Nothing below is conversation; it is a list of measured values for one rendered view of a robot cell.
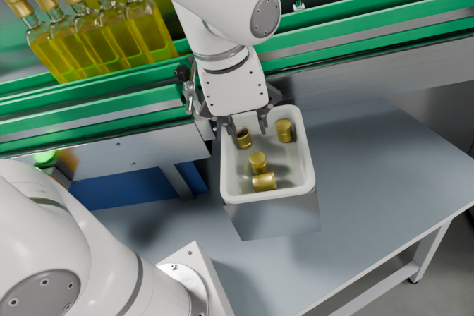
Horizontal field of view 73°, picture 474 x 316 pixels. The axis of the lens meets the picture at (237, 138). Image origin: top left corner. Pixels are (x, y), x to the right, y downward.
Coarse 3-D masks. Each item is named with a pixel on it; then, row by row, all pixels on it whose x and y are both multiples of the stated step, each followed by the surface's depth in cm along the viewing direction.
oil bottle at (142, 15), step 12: (144, 0) 63; (132, 12) 63; (144, 12) 63; (156, 12) 66; (132, 24) 65; (144, 24) 65; (156, 24) 65; (144, 36) 67; (156, 36) 67; (168, 36) 71; (144, 48) 69; (156, 48) 69; (168, 48) 69; (156, 60) 71
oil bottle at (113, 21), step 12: (108, 12) 63; (120, 12) 64; (108, 24) 64; (120, 24) 65; (108, 36) 66; (120, 36) 66; (132, 36) 67; (120, 48) 69; (132, 48) 69; (132, 60) 71; (144, 60) 71
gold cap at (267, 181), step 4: (272, 172) 64; (256, 176) 64; (260, 176) 63; (264, 176) 63; (268, 176) 63; (272, 176) 63; (256, 180) 63; (260, 180) 63; (264, 180) 63; (268, 180) 63; (272, 180) 62; (256, 184) 63; (260, 184) 63; (264, 184) 63; (268, 184) 63; (272, 184) 62; (276, 184) 65; (256, 188) 63; (260, 188) 63; (264, 188) 63; (268, 188) 63; (272, 188) 63; (276, 188) 63; (256, 192) 64
